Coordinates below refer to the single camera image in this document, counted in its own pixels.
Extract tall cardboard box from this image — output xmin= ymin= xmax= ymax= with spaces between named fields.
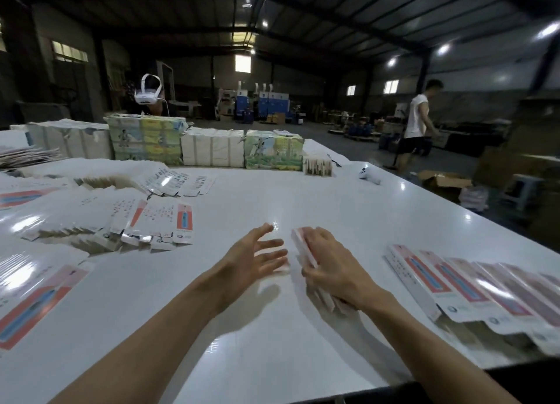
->
xmin=477 ymin=97 xmax=560 ymax=187

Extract toothbrush carton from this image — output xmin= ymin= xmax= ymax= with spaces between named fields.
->
xmin=291 ymin=227 xmax=351 ymax=315

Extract small beige card stack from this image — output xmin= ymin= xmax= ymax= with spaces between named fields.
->
xmin=303 ymin=156 xmax=334 ymax=177

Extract grey crate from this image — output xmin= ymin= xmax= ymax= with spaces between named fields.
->
xmin=17 ymin=102 xmax=71 ymax=124

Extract person's right forearm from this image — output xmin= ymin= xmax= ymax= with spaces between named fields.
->
xmin=360 ymin=290 xmax=519 ymax=404

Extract white plastic bags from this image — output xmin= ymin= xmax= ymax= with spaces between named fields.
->
xmin=459 ymin=184 xmax=490 ymax=213

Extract open cardboard box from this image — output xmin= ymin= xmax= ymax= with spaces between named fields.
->
xmin=418 ymin=170 xmax=474 ymax=201

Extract blue bins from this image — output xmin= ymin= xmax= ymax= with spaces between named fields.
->
xmin=376 ymin=130 xmax=402 ymax=152

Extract pile of carton blanks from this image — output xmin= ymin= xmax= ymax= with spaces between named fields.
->
xmin=0 ymin=158 xmax=216 ymax=352

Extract white stool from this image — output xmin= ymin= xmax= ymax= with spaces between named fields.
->
xmin=502 ymin=173 xmax=544 ymax=213

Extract white headset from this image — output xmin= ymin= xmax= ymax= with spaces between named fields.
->
xmin=134 ymin=74 xmax=164 ymax=105

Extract blue machine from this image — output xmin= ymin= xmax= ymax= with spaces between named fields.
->
xmin=234 ymin=82 xmax=291 ymax=121

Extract pile of grey flat sheets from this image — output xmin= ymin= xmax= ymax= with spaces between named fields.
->
xmin=0 ymin=145 xmax=58 ymax=170

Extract green printed carton bundle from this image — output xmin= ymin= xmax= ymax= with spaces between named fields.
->
xmin=244 ymin=130 xmax=306 ymax=171

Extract green yellow carton bundle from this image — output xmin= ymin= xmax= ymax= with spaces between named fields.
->
xmin=105 ymin=113 xmax=187 ymax=162

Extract person's left forearm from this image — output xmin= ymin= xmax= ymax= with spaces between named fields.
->
xmin=52 ymin=281 xmax=236 ymax=404

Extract small white object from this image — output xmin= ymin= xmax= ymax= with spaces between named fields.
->
xmin=358 ymin=165 xmax=383 ymax=186

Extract row of white cartons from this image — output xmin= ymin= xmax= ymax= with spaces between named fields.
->
xmin=181 ymin=127 xmax=247 ymax=168
xmin=24 ymin=119 xmax=113 ymax=159

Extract person's left hand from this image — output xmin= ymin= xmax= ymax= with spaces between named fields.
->
xmin=212 ymin=223 xmax=290 ymax=306

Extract person's right hand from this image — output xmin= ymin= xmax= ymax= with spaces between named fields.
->
xmin=300 ymin=227 xmax=388 ymax=315

